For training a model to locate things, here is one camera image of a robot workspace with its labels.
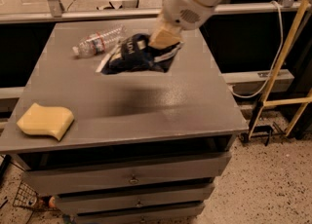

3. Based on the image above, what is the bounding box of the grey drawer cabinet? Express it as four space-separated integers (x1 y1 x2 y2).
0 21 247 224

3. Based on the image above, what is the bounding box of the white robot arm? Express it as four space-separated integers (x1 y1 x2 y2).
149 0 222 50

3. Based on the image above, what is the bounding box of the yellow sponge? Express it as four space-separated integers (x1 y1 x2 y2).
17 103 74 141

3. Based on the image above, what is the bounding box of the clear plastic water bottle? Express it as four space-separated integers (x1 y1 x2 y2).
72 24 126 58

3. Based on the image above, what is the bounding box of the white cable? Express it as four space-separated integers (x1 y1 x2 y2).
227 0 285 99

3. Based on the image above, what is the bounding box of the grey metal railing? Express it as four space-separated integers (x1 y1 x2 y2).
0 0 312 25

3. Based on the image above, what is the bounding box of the blue chip bag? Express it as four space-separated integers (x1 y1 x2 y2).
96 34 182 75

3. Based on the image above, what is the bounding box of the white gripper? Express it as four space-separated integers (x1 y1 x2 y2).
148 0 215 50

